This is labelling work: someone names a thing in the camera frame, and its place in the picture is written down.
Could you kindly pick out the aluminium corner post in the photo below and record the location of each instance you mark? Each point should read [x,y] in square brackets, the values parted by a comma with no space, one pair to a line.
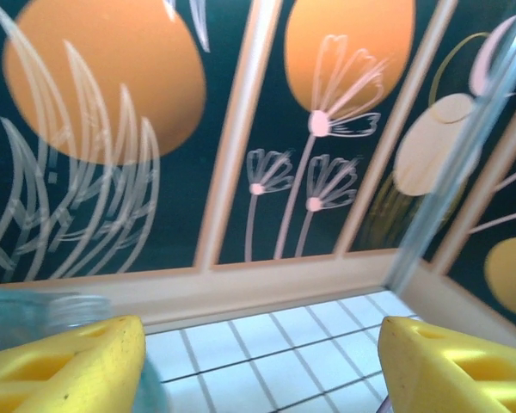
[451,172]

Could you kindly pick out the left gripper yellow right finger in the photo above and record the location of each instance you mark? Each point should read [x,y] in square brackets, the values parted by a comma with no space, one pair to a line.
[413,370]

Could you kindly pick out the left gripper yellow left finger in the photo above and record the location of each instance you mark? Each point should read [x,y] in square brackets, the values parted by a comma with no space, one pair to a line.
[103,365]

